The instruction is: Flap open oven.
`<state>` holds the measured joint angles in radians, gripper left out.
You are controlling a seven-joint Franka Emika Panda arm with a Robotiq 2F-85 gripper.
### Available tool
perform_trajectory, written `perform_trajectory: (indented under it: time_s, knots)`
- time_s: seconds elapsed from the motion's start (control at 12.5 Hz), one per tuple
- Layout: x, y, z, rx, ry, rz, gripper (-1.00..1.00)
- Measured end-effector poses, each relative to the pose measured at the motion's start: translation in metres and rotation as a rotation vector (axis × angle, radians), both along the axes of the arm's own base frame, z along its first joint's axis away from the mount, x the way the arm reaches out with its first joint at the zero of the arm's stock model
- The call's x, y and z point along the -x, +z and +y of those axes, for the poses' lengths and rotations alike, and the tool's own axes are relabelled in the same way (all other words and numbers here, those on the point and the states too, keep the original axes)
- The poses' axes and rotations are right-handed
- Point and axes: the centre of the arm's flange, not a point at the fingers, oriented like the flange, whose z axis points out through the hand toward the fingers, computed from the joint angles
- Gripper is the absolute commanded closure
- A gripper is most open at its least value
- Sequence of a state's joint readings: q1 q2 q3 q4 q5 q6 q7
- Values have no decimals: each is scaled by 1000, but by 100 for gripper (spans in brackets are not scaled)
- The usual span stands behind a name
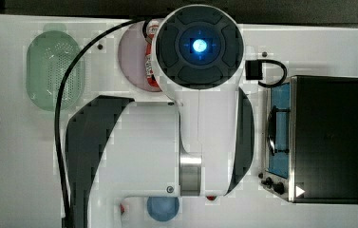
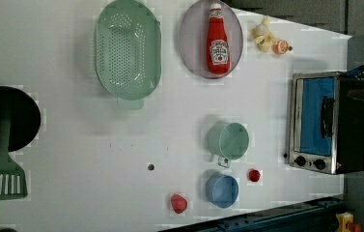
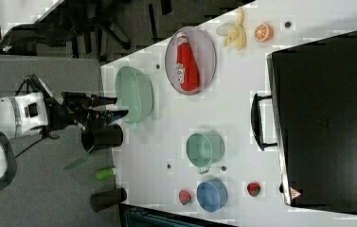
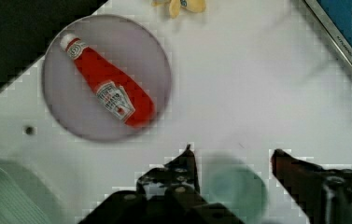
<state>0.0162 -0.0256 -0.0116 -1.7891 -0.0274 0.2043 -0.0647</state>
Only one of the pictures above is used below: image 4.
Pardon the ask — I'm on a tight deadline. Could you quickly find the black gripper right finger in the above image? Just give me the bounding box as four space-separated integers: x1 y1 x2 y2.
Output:
271 149 352 224

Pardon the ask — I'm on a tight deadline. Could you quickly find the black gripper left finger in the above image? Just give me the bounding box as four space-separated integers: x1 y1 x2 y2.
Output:
136 144 200 200

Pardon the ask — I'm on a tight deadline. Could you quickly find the green cup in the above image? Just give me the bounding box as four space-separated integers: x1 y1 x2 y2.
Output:
201 154 268 224

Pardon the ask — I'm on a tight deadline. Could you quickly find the red ketchup bottle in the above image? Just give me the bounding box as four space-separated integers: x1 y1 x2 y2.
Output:
60 34 155 128

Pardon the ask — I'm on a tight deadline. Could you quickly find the grey round plate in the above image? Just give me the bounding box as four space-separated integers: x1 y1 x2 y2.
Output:
42 15 172 142

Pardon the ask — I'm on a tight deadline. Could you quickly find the green colander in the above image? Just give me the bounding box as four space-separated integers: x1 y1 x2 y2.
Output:
0 160 66 224

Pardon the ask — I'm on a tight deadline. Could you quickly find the peeled toy banana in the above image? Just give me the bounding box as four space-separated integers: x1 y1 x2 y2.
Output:
151 0 206 19

